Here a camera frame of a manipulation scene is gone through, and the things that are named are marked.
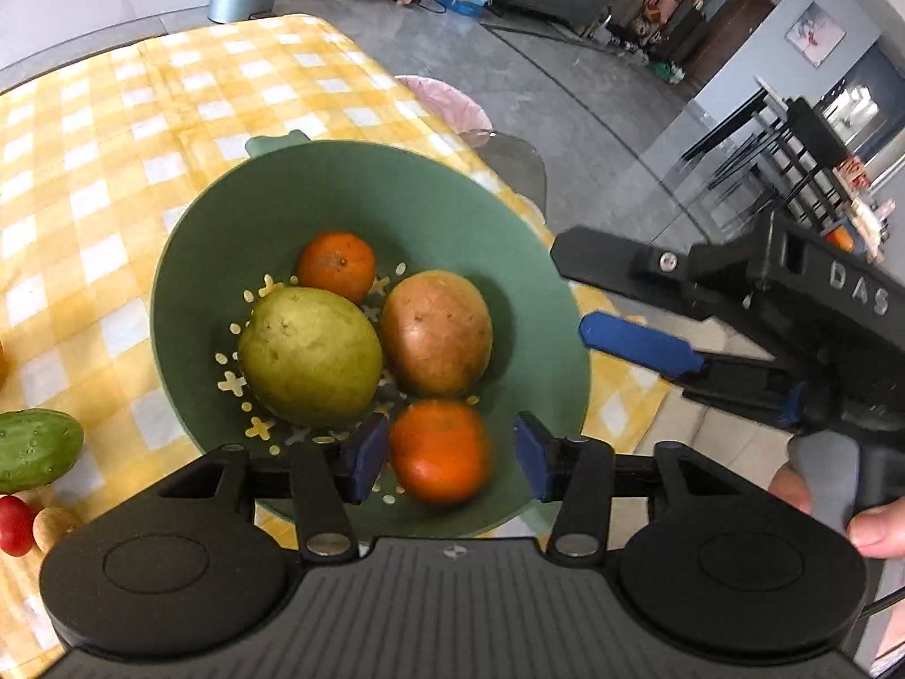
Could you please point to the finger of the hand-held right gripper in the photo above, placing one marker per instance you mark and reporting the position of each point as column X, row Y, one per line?
column 608, row 258
column 636, row 341

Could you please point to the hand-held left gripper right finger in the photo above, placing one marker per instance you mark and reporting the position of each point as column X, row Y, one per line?
column 530, row 453

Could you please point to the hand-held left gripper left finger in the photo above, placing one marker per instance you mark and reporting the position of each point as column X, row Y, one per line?
column 367, row 456

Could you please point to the yellow-green pear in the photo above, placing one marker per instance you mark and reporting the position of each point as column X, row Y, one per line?
column 311, row 357

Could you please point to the red-green mango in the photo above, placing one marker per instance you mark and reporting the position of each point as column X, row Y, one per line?
column 438, row 332

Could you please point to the green colander bowl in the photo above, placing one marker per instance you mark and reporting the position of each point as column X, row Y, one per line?
column 212, row 262

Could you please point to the brown longan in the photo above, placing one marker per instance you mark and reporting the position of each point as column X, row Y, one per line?
column 56, row 527

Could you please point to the person's right forearm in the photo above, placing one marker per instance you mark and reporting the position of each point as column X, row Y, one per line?
column 891, row 661

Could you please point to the person's right hand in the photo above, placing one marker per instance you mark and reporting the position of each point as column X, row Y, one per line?
column 880, row 532

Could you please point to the black dining chair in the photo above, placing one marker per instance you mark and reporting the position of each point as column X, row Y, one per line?
column 806, row 134

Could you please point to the pink stool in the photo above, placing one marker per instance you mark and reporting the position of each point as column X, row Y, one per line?
column 445, row 102

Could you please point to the cluttered shoe shelf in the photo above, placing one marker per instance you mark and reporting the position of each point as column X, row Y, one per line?
column 657, row 14

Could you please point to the brown door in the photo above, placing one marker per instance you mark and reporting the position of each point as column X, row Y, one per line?
column 735, row 21

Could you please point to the green cucumber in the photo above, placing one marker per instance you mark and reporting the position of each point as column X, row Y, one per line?
column 35, row 449

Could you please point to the red cherry tomato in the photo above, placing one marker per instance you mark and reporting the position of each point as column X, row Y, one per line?
column 14, row 525

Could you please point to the yellow checkered tablecloth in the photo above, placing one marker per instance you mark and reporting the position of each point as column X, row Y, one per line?
column 106, row 155

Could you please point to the framed wall picture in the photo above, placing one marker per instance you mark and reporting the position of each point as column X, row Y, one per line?
column 816, row 32

